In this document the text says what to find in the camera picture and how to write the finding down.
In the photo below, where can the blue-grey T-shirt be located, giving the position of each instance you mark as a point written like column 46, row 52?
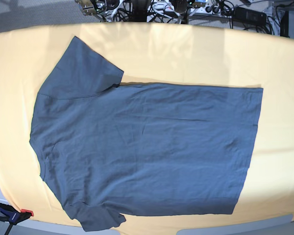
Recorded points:
column 108, row 150

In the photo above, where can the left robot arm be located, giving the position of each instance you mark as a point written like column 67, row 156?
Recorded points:
column 181, row 6

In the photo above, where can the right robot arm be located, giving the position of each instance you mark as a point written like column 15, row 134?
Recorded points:
column 97, row 7

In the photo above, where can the yellow table cloth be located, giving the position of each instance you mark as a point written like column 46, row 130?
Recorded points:
column 154, row 52

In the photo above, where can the white power strip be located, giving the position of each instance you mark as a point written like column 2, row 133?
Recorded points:
column 164, row 7

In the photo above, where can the black power adapter box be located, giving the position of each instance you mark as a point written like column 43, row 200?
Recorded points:
column 248, row 16

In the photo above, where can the blue red bar clamp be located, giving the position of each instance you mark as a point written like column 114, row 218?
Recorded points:
column 12, row 216

